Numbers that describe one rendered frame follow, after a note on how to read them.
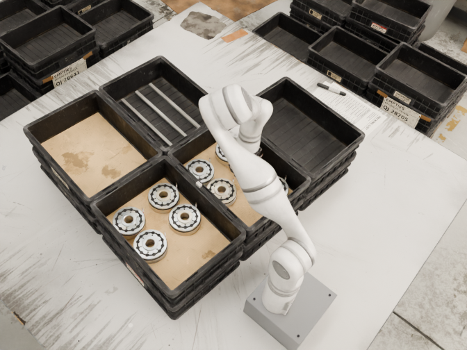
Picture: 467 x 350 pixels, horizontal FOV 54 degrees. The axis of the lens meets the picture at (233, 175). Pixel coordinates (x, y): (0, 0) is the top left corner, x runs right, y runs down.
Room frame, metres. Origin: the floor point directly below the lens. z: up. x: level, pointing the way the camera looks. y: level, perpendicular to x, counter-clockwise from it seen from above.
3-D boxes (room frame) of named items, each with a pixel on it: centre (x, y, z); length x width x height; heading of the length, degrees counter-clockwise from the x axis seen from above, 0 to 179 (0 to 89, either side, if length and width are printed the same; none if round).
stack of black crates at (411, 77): (1.91, -0.90, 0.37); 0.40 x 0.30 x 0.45; 55
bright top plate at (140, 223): (0.71, 0.31, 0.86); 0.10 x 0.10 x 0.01
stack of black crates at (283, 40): (2.37, -0.25, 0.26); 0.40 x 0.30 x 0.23; 55
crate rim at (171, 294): (0.69, 0.18, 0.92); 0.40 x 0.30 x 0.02; 49
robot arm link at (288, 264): (0.53, -0.17, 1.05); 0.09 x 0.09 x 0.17; 49
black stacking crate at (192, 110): (1.18, 0.29, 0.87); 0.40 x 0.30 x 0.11; 49
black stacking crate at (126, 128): (0.95, 0.48, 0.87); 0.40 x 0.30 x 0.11; 49
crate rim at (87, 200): (0.95, 0.48, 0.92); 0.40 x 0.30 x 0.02; 49
